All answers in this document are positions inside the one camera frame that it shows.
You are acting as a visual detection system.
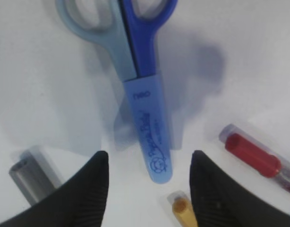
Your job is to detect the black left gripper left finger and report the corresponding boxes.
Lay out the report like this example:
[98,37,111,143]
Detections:
[0,151,109,227]

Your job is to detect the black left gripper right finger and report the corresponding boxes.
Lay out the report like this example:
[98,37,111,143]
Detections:
[189,150,290,227]

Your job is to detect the blue capped scissors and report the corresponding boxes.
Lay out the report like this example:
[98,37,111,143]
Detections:
[56,0,177,184]

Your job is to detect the gold glitter pen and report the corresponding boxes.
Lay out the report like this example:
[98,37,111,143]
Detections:
[167,191,198,227]

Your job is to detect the silver glitter pen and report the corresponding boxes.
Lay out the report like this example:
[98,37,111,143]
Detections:
[9,145,62,206]

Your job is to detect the red glitter pen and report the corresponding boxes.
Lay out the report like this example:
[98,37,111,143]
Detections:
[218,124,290,193]

